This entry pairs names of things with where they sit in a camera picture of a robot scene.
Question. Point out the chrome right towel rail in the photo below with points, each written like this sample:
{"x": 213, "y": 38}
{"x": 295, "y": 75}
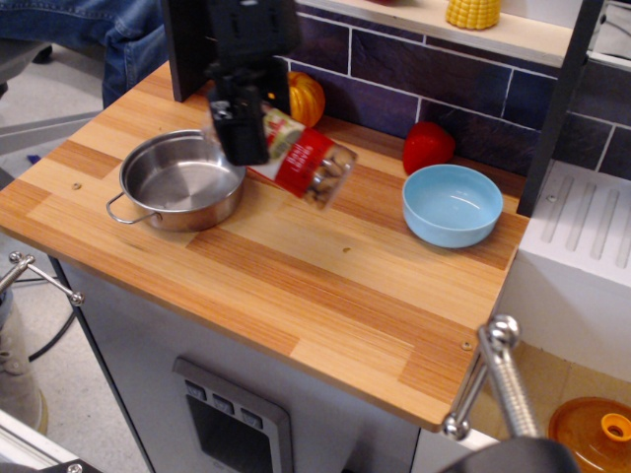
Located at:
{"x": 494, "y": 364}

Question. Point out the yellow toy corn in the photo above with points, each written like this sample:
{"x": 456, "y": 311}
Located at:
{"x": 473, "y": 14}

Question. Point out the light blue bowl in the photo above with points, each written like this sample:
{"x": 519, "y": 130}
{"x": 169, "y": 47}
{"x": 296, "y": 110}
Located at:
{"x": 451, "y": 206}

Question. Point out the red toy strawberry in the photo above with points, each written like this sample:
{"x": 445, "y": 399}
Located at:
{"x": 427, "y": 144}

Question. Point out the white toy sink drainboard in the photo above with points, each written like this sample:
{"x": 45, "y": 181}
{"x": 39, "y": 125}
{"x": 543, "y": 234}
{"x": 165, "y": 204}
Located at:
{"x": 582, "y": 220}

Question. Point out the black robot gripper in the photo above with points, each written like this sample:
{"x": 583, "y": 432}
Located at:
{"x": 250, "y": 39}

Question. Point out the clear almond jar red label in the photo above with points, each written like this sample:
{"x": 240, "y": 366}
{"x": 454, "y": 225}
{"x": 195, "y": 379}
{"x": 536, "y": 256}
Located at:
{"x": 301, "y": 161}

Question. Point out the black vertical shelf post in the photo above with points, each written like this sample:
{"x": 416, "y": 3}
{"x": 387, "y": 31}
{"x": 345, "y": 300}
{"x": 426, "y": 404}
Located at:
{"x": 572, "y": 70}

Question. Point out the chrome towel rail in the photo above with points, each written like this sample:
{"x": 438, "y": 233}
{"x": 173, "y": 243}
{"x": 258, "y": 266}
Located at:
{"x": 21, "y": 263}
{"x": 494, "y": 364}

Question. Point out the orange toy pumpkin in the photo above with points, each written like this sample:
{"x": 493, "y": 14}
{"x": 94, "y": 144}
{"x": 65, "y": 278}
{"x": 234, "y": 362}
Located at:
{"x": 307, "y": 98}

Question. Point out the grey oven control panel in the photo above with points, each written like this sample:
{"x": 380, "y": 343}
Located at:
{"x": 236, "y": 430}

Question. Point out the orange plastic lid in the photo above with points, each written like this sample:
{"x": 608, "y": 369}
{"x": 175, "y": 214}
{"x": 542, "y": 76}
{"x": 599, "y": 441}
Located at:
{"x": 596, "y": 430}

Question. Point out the chrome left towel rail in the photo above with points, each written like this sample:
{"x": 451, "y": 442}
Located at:
{"x": 21, "y": 263}

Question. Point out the beige boot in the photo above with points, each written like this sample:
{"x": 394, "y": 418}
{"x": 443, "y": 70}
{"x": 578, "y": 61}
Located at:
{"x": 21, "y": 396}

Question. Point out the stainless steel pot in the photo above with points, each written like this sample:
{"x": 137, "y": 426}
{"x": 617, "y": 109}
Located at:
{"x": 177, "y": 182}

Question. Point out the blue jeans leg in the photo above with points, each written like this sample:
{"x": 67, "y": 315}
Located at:
{"x": 131, "y": 32}

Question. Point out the wooden wall shelf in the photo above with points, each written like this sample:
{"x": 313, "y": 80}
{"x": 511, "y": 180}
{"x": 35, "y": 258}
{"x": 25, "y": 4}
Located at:
{"x": 514, "y": 36}

